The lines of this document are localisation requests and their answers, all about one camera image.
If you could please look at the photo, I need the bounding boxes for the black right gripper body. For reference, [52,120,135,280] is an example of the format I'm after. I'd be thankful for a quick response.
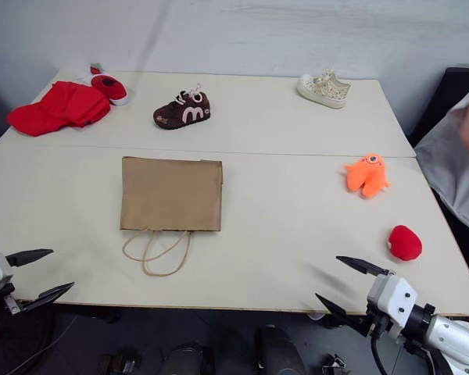
[364,299,392,341]

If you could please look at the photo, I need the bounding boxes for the person in white shirt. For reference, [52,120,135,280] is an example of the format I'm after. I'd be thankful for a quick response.
[414,75,469,232]

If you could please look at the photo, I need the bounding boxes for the red baby shoe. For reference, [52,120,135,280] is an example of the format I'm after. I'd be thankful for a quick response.
[90,73,130,107]

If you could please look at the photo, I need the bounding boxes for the red cloth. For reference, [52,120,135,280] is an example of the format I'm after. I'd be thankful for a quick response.
[6,80,112,138]

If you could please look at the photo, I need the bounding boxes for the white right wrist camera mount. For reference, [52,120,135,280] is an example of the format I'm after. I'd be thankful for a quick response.
[367,273,419,334]

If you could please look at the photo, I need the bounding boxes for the brown paper bag with handles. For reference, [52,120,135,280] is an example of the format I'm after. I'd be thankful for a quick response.
[120,155,224,277]

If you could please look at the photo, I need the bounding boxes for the cream dotted baby shoe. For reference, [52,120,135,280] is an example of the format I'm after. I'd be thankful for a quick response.
[296,68,353,110]

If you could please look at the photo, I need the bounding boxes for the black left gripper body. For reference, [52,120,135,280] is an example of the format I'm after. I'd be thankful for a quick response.
[0,284,23,322]

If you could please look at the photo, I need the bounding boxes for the brown baby shoe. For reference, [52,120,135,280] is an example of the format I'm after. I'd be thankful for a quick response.
[152,82,213,131]

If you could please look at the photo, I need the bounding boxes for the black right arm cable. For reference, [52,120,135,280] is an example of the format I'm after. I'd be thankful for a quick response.
[370,334,389,375]

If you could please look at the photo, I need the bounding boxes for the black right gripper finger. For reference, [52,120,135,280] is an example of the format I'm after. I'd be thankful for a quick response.
[335,255,396,279]
[314,293,371,338]

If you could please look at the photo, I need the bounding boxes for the orange plush monster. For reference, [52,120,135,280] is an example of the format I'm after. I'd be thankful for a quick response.
[344,152,392,200]

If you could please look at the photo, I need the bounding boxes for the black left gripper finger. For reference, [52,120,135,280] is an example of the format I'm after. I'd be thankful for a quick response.
[5,248,55,268]
[18,281,76,314]

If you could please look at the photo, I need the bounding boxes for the red plush toy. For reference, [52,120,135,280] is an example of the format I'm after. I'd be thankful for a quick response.
[387,224,424,262]

